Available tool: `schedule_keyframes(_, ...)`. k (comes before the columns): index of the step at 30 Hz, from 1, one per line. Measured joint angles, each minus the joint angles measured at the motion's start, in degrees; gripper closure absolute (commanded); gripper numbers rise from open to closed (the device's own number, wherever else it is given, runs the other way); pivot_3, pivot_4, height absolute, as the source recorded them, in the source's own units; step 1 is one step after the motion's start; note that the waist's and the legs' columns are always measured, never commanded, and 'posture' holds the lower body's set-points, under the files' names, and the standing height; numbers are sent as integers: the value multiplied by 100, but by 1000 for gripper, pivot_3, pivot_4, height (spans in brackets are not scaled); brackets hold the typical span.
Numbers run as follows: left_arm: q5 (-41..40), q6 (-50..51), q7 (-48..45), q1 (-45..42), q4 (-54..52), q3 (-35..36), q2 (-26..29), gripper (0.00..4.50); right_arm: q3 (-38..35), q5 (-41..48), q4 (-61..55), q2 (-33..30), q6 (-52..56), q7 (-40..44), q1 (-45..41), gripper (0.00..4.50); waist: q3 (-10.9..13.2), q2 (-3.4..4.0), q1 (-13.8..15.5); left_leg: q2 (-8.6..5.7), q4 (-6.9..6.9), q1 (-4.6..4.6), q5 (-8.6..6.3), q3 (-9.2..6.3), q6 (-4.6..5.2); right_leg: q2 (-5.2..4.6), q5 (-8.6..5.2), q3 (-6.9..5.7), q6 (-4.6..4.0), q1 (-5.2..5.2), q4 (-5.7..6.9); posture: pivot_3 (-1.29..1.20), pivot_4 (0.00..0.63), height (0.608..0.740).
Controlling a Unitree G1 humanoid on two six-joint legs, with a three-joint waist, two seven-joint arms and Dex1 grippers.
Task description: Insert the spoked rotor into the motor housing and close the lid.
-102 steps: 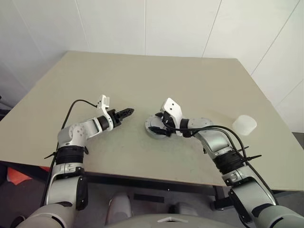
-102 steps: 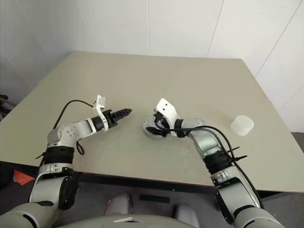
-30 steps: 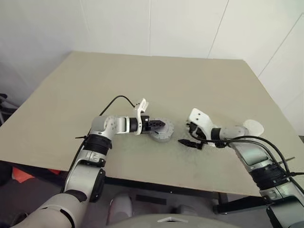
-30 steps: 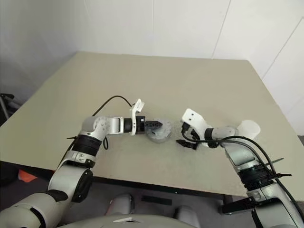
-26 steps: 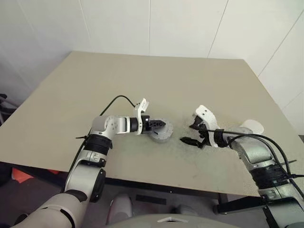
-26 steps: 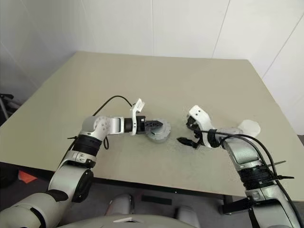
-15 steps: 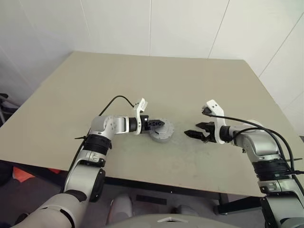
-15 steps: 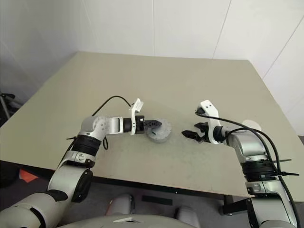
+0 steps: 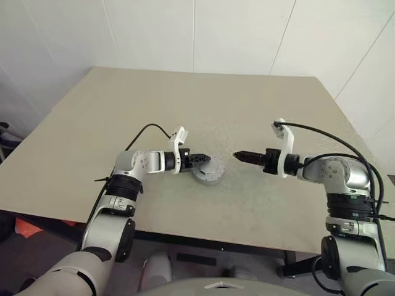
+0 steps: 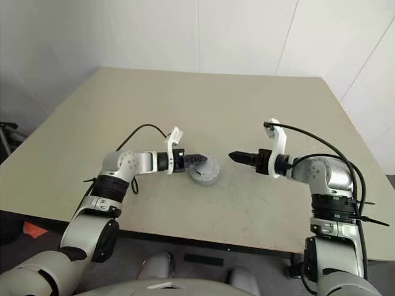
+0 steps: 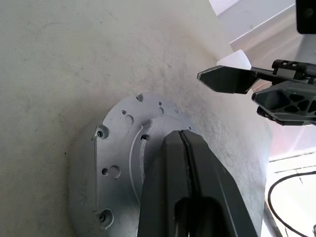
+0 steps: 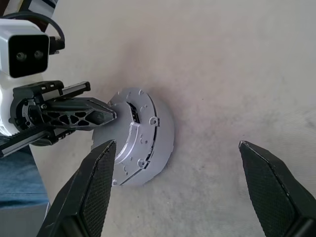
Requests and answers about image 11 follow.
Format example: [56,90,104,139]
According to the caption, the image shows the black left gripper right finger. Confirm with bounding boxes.
[181,130,263,237]

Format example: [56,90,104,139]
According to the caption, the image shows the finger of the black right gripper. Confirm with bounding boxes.
[251,82,316,126]
[197,64,275,95]

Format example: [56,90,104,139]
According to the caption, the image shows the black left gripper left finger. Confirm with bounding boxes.
[139,130,193,237]

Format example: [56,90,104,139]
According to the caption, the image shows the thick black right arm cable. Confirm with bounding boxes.
[267,172,316,237]

